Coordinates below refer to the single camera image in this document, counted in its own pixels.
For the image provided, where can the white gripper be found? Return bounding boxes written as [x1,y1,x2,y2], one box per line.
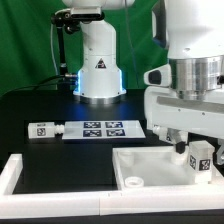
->
[144,64,224,166]

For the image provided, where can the white square tabletop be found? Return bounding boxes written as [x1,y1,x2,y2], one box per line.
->
[113,146,216,190]

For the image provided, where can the white U-shaped fence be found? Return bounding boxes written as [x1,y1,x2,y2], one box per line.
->
[0,154,224,219]

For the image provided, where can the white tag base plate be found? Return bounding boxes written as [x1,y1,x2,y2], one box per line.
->
[62,120,145,140]

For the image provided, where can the black cables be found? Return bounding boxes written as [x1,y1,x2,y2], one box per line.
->
[0,74,79,99]

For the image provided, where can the black camera on stand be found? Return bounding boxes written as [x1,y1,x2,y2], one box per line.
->
[56,7,104,21]

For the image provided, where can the black camera stand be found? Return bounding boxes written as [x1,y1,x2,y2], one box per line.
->
[51,12,80,92]

